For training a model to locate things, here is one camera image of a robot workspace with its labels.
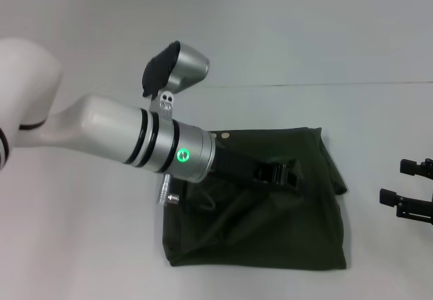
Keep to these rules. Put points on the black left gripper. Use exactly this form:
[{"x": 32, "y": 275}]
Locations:
[{"x": 236, "y": 168}]

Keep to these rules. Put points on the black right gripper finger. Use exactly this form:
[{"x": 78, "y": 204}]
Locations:
[
  {"x": 416, "y": 166},
  {"x": 406, "y": 203}
]

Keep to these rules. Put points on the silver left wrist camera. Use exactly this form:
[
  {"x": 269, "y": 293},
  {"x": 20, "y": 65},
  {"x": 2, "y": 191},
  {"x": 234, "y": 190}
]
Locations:
[{"x": 186, "y": 66}]

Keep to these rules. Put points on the dark green shirt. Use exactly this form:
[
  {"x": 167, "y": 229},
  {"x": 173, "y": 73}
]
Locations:
[{"x": 270, "y": 218}]

